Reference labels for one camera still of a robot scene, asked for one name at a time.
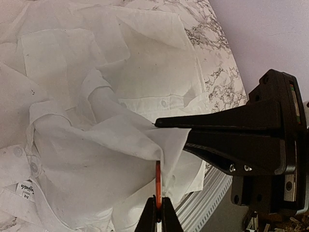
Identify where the aluminium front rail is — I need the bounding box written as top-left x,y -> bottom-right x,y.
176,166 -> 232,232

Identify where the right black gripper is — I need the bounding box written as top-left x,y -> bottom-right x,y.
154,69 -> 309,214

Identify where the white button shirt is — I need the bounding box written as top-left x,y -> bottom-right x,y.
0,0 -> 206,232

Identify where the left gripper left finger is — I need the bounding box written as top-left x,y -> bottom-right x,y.
134,197 -> 157,232

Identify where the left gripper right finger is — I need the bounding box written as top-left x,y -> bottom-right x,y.
160,197 -> 184,232

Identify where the red round brooch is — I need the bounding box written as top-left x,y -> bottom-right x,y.
155,161 -> 162,222

